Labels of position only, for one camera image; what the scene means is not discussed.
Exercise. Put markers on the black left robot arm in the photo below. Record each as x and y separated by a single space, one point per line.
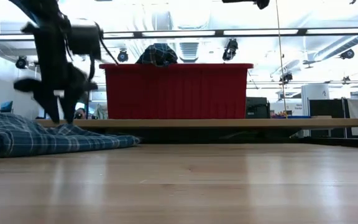
39 9

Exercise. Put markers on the black partition panel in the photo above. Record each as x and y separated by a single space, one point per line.
326 109

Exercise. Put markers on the light wood side table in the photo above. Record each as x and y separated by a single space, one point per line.
197 123

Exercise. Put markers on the black round ceiling spotlight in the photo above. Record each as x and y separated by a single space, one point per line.
122 56
21 62
347 54

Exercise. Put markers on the person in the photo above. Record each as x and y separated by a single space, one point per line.
80 112

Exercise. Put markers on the black monitor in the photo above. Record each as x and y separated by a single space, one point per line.
257 109

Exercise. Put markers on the red plastic laundry bin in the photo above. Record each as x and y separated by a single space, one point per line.
179 93

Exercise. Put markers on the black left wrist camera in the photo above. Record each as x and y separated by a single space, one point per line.
84 39

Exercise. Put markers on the blue plaid pajama pants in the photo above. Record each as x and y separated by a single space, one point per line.
42 137

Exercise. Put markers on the black aluminium table frame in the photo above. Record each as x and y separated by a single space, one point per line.
337 141

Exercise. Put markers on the black ceiling camera mount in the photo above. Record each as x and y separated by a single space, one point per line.
230 49
286 77

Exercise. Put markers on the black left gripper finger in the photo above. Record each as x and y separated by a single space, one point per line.
50 105
70 105

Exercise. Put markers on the flat blue tray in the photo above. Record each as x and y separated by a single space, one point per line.
298 117

